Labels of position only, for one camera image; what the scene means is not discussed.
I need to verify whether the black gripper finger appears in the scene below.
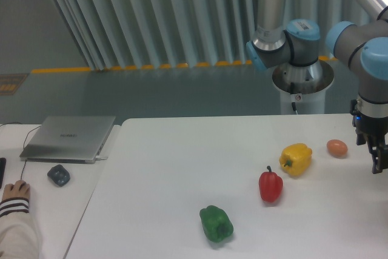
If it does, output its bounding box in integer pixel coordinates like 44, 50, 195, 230
367, 136, 387, 174

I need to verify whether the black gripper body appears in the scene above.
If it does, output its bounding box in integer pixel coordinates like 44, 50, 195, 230
350, 99, 387, 146

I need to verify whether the red bell pepper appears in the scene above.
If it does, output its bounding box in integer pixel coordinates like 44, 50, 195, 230
258, 166, 284, 203

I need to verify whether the striped cream sleeve forearm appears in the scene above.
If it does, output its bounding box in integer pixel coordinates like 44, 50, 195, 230
1, 197, 39, 258

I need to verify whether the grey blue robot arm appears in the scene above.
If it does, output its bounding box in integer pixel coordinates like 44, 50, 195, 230
246, 0, 387, 173

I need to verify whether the person's hand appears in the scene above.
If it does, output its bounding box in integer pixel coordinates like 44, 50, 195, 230
2, 180, 30, 201

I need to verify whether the brown egg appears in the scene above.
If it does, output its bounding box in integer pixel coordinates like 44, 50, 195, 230
326, 140, 348, 158

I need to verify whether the yellow bell pepper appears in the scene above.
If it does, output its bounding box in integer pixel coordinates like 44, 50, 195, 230
279, 143, 313, 177

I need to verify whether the green bell pepper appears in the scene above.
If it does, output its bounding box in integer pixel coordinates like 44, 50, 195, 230
199, 205, 234, 243

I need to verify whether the grey pleated curtain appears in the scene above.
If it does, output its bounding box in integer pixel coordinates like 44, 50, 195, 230
35, 0, 388, 71

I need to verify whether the silver closed laptop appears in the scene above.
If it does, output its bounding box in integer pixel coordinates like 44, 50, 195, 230
19, 116, 115, 164

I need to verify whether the dark grey small tray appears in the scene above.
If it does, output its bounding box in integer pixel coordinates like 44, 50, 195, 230
47, 164, 71, 187

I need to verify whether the black phone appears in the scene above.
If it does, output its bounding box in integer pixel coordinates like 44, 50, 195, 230
0, 157, 7, 189

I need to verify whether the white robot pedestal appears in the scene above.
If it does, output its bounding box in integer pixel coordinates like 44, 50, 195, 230
272, 60, 334, 115

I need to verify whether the black mouse cable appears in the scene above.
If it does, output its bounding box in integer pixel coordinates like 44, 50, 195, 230
0, 122, 45, 182

